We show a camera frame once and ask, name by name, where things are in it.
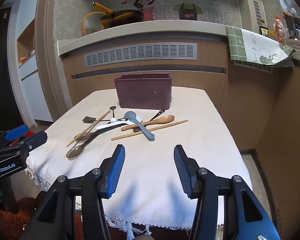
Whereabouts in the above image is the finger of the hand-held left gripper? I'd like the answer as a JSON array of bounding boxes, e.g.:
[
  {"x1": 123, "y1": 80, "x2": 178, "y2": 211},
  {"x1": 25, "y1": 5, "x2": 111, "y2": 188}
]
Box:
[
  {"x1": 0, "y1": 131, "x2": 48, "y2": 155},
  {"x1": 0, "y1": 124, "x2": 28, "y2": 148}
]

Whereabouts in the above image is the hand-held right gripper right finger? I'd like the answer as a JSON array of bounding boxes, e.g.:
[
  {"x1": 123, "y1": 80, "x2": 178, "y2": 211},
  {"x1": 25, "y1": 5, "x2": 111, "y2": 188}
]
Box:
[{"x1": 173, "y1": 144, "x2": 282, "y2": 240}]

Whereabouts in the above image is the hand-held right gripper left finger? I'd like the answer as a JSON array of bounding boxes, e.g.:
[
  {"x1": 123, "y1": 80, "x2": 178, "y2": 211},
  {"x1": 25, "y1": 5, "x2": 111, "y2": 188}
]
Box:
[{"x1": 20, "y1": 144, "x2": 126, "y2": 240}]

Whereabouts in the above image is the translucent brown spoon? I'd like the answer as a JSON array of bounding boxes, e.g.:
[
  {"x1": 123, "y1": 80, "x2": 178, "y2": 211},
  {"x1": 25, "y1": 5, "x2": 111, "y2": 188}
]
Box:
[
  {"x1": 74, "y1": 124, "x2": 108, "y2": 141},
  {"x1": 66, "y1": 123, "x2": 127, "y2": 159}
]

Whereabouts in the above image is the wooden chopstick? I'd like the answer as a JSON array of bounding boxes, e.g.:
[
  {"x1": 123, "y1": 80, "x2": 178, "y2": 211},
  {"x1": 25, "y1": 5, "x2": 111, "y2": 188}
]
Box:
[
  {"x1": 66, "y1": 110, "x2": 111, "y2": 147},
  {"x1": 111, "y1": 120, "x2": 189, "y2": 141}
]

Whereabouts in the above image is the wooden spoon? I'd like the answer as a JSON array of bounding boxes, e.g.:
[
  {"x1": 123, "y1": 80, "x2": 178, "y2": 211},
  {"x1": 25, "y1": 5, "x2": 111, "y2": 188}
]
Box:
[{"x1": 121, "y1": 115, "x2": 175, "y2": 131}]

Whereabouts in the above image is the grey-blue plastic spoon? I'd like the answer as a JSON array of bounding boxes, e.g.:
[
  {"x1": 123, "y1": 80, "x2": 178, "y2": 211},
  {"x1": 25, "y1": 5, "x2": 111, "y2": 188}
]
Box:
[{"x1": 124, "y1": 111, "x2": 155, "y2": 141}]

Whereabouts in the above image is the maroon plastic utensil holder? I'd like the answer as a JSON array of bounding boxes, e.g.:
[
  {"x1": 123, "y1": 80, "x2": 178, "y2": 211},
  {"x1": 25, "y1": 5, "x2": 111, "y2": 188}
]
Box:
[{"x1": 114, "y1": 73, "x2": 172, "y2": 110}]

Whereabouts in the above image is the white tablecloth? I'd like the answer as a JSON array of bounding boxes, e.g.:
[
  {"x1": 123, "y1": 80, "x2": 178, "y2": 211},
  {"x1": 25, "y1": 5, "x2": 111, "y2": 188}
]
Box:
[{"x1": 25, "y1": 86, "x2": 253, "y2": 240}]

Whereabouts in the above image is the white tall cabinet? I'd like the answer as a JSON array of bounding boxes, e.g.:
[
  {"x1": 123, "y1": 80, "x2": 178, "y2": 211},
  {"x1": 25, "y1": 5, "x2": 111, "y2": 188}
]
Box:
[{"x1": 7, "y1": 0, "x2": 54, "y2": 128}]

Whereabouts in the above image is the dark red shaggy rug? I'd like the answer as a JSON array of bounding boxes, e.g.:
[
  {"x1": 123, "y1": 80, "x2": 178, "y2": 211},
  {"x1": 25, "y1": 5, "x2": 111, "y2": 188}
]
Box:
[{"x1": 0, "y1": 197, "x2": 90, "y2": 240}]

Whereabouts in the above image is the black refrigerator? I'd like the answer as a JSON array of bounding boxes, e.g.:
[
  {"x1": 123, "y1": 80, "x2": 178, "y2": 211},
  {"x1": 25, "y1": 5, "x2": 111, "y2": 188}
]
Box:
[{"x1": 0, "y1": 5, "x2": 18, "y2": 135}]

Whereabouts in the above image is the small black shovel spoon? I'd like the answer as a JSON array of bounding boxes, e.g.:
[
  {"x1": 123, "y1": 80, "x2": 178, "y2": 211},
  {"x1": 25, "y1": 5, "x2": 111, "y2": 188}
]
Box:
[{"x1": 82, "y1": 116, "x2": 125, "y2": 125}]

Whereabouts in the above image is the long grey vent grille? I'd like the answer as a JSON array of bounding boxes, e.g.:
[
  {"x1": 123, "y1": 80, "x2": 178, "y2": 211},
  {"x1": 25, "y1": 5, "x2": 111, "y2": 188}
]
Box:
[{"x1": 84, "y1": 43, "x2": 198, "y2": 68}]

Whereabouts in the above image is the wooden kitchen cabinet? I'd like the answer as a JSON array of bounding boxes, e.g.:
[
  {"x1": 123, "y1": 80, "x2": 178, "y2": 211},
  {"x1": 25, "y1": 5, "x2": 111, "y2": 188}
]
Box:
[{"x1": 62, "y1": 36, "x2": 300, "y2": 230}]

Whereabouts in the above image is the short grey vent grille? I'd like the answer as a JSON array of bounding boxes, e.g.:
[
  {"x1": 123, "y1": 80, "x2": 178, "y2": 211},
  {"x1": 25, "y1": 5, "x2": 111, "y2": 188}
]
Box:
[{"x1": 233, "y1": 59, "x2": 273, "y2": 73}]

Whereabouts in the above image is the yellow-rimmed glass lid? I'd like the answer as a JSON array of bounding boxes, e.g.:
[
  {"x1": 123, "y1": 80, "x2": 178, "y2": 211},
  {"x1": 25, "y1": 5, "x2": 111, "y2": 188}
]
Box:
[{"x1": 83, "y1": 11, "x2": 103, "y2": 36}]

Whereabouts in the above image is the speckled kitchen countertop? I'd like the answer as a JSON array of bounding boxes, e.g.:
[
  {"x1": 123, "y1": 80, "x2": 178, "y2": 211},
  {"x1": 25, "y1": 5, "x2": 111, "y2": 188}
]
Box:
[{"x1": 57, "y1": 20, "x2": 300, "y2": 67}]

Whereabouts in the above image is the green checked towel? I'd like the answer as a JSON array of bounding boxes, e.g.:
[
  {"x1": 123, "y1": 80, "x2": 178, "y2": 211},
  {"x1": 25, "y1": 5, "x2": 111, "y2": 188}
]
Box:
[{"x1": 226, "y1": 26, "x2": 296, "y2": 67}]

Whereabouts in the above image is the orange snack bag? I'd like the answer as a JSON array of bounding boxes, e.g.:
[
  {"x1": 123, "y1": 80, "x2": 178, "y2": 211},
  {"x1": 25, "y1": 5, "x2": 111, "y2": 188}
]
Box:
[{"x1": 273, "y1": 15, "x2": 286, "y2": 44}]

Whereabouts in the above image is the grey perforated rack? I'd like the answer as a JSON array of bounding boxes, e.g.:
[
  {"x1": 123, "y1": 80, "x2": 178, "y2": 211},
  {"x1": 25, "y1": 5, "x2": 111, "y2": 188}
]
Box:
[{"x1": 285, "y1": 17, "x2": 297, "y2": 37}]

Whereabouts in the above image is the black metal smiley-handle spoon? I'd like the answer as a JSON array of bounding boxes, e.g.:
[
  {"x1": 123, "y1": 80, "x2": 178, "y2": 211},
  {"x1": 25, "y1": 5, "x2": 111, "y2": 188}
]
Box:
[{"x1": 149, "y1": 109, "x2": 165, "y2": 121}]

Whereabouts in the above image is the yellow-handled frying pan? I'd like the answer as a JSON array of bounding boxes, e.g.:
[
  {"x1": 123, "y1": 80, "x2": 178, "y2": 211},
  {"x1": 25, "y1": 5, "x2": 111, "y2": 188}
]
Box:
[{"x1": 91, "y1": 1, "x2": 143, "y2": 29}]

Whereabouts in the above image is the cartoon wall sticker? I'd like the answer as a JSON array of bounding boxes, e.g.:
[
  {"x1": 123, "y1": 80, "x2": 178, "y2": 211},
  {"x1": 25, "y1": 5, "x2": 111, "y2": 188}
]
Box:
[{"x1": 112, "y1": 0, "x2": 237, "y2": 22}]

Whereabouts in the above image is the grey wall vent panel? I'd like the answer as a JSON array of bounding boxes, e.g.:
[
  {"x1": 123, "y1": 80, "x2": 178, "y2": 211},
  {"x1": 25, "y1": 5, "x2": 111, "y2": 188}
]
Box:
[{"x1": 252, "y1": 0, "x2": 262, "y2": 22}]

